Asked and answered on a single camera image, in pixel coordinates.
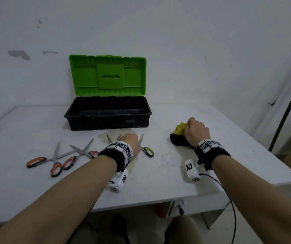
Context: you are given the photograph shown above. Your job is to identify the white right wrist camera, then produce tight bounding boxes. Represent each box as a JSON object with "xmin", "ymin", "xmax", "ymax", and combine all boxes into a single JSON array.
[{"xmin": 185, "ymin": 159, "xmax": 202, "ymax": 183}]

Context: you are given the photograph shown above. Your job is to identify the yellow and black work glove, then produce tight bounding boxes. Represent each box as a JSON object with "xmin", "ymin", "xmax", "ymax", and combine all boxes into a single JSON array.
[{"xmin": 169, "ymin": 121, "xmax": 196, "ymax": 149}]

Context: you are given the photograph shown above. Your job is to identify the black pole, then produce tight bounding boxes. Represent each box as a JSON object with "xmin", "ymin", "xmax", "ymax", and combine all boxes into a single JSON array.
[{"xmin": 268, "ymin": 65, "xmax": 291, "ymax": 152}]

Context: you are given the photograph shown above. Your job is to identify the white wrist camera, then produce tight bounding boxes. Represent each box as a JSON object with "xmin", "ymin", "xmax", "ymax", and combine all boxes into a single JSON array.
[
  {"xmin": 185, "ymin": 159, "xmax": 202, "ymax": 183},
  {"xmin": 107, "ymin": 169, "xmax": 129, "ymax": 194}
]

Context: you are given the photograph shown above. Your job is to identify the silver scissors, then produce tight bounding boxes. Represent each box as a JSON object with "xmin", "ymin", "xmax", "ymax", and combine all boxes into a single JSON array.
[{"xmin": 107, "ymin": 134, "xmax": 122, "ymax": 145}]

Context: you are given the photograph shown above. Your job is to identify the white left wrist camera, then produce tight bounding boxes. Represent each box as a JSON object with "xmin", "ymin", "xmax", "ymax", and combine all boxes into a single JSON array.
[{"xmin": 107, "ymin": 169, "xmax": 129, "ymax": 194}]

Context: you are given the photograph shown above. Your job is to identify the orange object under table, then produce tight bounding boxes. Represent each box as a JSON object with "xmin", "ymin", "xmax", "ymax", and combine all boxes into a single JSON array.
[{"xmin": 153, "ymin": 203, "xmax": 167, "ymax": 218}]

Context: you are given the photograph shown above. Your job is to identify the black left wristband with markers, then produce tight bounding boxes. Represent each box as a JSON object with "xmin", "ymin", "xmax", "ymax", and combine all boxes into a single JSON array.
[{"xmin": 98, "ymin": 141, "xmax": 134, "ymax": 173}]

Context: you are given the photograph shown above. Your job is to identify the black wristband with markers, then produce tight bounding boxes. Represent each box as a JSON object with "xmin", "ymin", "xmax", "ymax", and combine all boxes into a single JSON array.
[
  {"xmin": 194, "ymin": 139, "xmax": 231, "ymax": 171},
  {"xmin": 98, "ymin": 141, "xmax": 134, "ymax": 173}
]

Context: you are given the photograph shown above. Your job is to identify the person's left forearm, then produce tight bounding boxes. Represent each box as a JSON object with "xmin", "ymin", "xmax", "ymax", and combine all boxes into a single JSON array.
[{"xmin": 0, "ymin": 155, "xmax": 118, "ymax": 244}]

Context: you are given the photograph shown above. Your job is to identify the person's right forearm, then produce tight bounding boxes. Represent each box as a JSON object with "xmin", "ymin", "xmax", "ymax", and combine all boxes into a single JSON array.
[{"xmin": 211, "ymin": 154, "xmax": 291, "ymax": 244}]

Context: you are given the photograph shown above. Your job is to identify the person's leg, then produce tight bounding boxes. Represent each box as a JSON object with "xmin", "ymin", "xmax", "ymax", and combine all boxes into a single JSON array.
[{"xmin": 164, "ymin": 215, "xmax": 205, "ymax": 244}]

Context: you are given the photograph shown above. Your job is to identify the person's left hand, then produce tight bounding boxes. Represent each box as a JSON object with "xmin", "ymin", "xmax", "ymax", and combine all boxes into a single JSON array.
[{"xmin": 120, "ymin": 133, "xmax": 141, "ymax": 160}]

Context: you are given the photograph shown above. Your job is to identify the orange-handled scissors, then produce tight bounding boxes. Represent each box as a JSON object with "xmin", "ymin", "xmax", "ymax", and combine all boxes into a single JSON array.
[{"xmin": 26, "ymin": 142, "xmax": 80, "ymax": 178}]

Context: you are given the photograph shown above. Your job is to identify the white desk drawer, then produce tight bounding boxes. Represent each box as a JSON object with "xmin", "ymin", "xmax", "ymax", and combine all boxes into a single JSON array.
[{"xmin": 166, "ymin": 191, "xmax": 231, "ymax": 218}]

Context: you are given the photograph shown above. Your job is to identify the black toolbox with green lid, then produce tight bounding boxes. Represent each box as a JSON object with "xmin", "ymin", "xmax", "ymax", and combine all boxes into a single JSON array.
[{"xmin": 64, "ymin": 54, "xmax": 152, "ymax": 131}]

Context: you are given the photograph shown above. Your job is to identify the black right wristband with markers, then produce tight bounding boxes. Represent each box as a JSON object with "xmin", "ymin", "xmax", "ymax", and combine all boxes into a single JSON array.
[{"xmin": 194, "ymin": 139, "xmax": 231, "ymax": 171}]

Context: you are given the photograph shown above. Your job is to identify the black cable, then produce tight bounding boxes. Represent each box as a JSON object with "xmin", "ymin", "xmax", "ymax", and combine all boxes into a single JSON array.
[{"xmin": 198, "ymin": 173, "xmax": 237, "ymax": 244}]

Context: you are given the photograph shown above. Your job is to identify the red-handled scissors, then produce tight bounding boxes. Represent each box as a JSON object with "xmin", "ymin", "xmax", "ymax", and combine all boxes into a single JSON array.
[{"xmin": 62, "ymin": 138, "xmax": 100, "ymax": 171}]

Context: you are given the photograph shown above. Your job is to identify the person's right hand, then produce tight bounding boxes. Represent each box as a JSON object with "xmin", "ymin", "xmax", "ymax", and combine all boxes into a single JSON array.
[{"xmin": 185, "ymin": 117, "xmax": 211, "ymax": 148}]

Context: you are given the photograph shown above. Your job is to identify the green-handled scissors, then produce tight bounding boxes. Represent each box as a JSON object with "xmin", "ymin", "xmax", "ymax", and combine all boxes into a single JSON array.
[{"xmin": 138, "ymin": 134, "xmax": 155, "ymax": 158}]

